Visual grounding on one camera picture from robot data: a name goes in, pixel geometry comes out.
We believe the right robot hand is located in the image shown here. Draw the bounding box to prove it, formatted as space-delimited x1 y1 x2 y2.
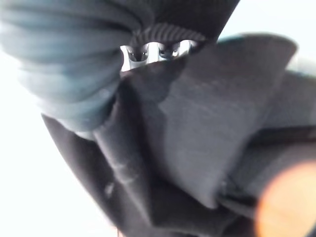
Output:
0 0 241 133

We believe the dark grey cloth garment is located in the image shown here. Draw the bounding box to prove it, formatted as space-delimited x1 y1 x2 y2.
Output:
41 33 316 237

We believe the orange laundry basket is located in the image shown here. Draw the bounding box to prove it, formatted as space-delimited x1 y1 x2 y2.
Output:
255 162 316 237

